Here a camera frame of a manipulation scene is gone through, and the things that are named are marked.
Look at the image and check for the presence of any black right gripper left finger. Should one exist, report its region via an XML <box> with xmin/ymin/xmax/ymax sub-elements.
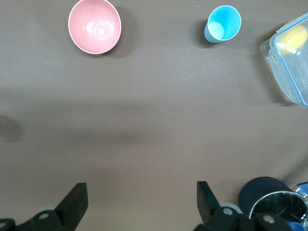
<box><xmin>0</xmin><ymin>182</ymin><xmax>89</xmax><ymax>231</ymax></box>

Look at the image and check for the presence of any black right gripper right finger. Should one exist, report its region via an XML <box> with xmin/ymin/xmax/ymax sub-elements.
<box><xmin>194</xmin><ymin>180</ymin><xmax>293</xmax><ymax>231</ymax></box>

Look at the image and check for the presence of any glass lid blue knob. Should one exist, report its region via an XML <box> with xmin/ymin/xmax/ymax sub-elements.
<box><xmin>249</xmin><ymin>191</ymin><xmax>308</xmax><ymax>231</ymax></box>

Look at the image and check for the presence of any brown table cloth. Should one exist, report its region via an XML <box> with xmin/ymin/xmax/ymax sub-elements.
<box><xmin>0</xmin><ymin>0</ymin><xmax>308</xmax><ymax>231</ymax></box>

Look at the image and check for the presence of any clear plastic food container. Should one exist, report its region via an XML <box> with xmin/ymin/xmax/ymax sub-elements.
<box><xmin>260</xmin><ymin>12</ymin><xmax>308</xmax><ymax>107</ymax></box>

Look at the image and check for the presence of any pink bowl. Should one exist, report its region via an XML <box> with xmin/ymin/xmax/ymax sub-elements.
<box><xmin>67</xmin><ymin>0</ymin><xmax>122</xmax><ymax>55</ymax></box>

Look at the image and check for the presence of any blue plastic cup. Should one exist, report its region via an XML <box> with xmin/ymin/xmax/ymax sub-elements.
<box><xmin>204</xmin><ymin>5</ymin><xmax>242</xmax><ymax>44</ymax></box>

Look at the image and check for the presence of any yellow food piece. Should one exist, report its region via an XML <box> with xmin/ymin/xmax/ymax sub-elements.
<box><xmin>276</xmin><ymin>25</ymin><xmax>308</xmax><ymax>54</ymax></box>

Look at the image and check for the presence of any black pot blue handle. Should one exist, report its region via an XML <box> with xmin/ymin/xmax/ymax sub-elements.
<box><xmin>238</xmin><ymin>177</ymin><xmax>308</xmax><ymax>231</ymax></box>

